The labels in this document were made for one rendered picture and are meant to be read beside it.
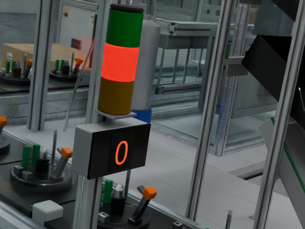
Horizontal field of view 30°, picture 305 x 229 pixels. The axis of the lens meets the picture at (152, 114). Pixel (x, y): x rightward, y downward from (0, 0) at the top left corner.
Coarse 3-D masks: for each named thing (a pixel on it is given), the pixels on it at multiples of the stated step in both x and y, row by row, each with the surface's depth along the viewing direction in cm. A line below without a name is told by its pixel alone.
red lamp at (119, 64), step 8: (104, 48) 83; (112, 48) 81; (120, 48) 80; (128, 48) 81; (136, 48) 82; (104, 56) 82; (112, 56) 81; (120, 56) 81; (128, 56) 81; (136, 56) 82; (104, 64) 82; (112, 64) 81; (120, 64) 81; (128, 64) 81; (136, 64) 83; (104, 72) 82; (112, 72) 81; (120, 72) 81; (128, 72) 82; (120, 80) 82; (128, 80) 82
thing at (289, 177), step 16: (272, 128) 115; (288, 128) 124; (288, 144) 121; (304, 144) 124; (288, 160) 113; (304, 160) 121; (288, 176) 113; (304, 176) 118; (288, 192) 113; (304, 192) 110; (304, 208) 110; (304, 224) 110
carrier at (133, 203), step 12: (108, 180) 117; (108, 192) 117; (120, 192) 113; (108, 204) 118; (120, 204) 113; (132, 204) 120; (108, 216) 109; (120, 216) 113; (144, 216) 115; (156, 216) 120; (168, 216) 121; (108, 228) 108; (120, 228) 108; (132, 228) 109; (144, 228) 111; (156, 228) 115; (168, 228) 116; (192, 228) 117
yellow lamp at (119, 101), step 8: (104, 80) 82; (112, 80) 82; (104, 88) 83; (112, 88) 82; (120, 88) 82; (128, 88) 83; (104, 96) 83; (112, 96) 82; (120, 96) 82; (128, 96) 83; (104, 104) 83; (112, 104) 82; (120, 104) 83; (128, 104) 84; (104, 112) 83; (112, 112) 83; (120, 112) 83; (128, 112) 84
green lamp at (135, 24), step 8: (112, 16) 80; (120, 16) 79; (128, 16) 79; (136, 16) 80; (112, 24) 80; (120, 24) 80; (128, 24) 80; (136, 24) 80; (112, 32) 80; (120, 32) 80; (128, 32) 80; (136, 32) 81; (112, 40) 81; (120, 40) 80; (128, 40) 80; (136, 40) 81
